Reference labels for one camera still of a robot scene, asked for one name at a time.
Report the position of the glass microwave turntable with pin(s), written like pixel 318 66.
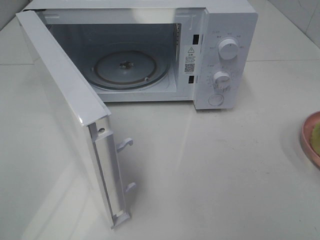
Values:
pixel 127 70

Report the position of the white microwave oven body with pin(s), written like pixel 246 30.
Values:
pixel 185 32

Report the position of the white timer knob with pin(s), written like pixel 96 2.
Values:
pixel 221 80

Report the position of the white microwave door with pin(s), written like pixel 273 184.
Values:
pixel 81 117

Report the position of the pink plate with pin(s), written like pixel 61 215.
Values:
pixel 305 136

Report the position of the round door release button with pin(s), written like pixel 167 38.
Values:
pixel 216 99

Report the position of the sandwich with white bread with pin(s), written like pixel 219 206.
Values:
pixel 315 138

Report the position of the upper white power knob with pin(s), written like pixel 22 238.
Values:
pixel 228 48

